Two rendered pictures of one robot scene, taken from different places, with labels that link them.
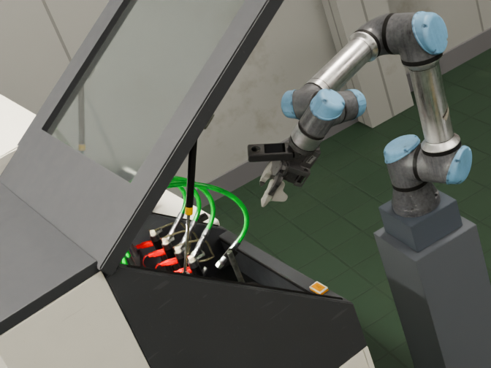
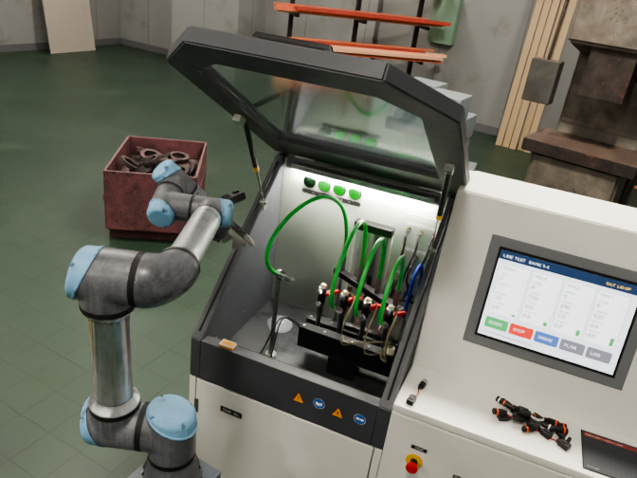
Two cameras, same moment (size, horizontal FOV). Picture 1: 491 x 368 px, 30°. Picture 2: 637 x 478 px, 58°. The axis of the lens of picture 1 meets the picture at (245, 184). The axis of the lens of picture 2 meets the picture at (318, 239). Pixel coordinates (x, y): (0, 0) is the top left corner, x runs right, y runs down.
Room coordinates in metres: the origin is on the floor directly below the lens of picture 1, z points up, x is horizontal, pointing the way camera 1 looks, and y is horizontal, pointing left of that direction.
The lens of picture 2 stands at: (3.35, -1.05, 2.13)
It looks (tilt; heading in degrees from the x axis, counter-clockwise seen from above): 26 degrees down; 133
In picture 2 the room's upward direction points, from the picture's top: 8 degrees clockwise
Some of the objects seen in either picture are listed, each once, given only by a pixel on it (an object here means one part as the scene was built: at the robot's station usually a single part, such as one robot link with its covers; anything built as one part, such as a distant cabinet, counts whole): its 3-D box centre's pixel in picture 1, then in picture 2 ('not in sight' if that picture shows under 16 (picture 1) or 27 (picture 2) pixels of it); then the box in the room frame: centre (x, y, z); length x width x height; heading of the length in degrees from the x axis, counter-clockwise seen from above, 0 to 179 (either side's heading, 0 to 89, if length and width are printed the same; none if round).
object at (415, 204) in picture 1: (413, 190); (172, 463); (2.43, -0.49, 0.95); 0.15 x 0.15 x 0.10
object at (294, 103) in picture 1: (343, 66); (191, 244); (2.31, -0.37, 1.49); 0.49 x 0.11 x 0.12; 133
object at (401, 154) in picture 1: (406, 159); (169, 428); (2.42, -0.49, 1.07); 0.13 x 0.12 x 0.14; 43
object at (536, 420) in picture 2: not in sight; (532, 419); (2.95, 0.39, 1.01); 0.23 x 0.11 x 0.06; 24
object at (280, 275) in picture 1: (283, 284); (285, 387); (2.31, 0.00, 0.87); 0.62 x 0.04 x 0.16; 24
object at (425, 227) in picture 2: not in sight; (413, 257); (2.33, 0.56, 1.20); 0.13 x 0.03 x 0.31; 24
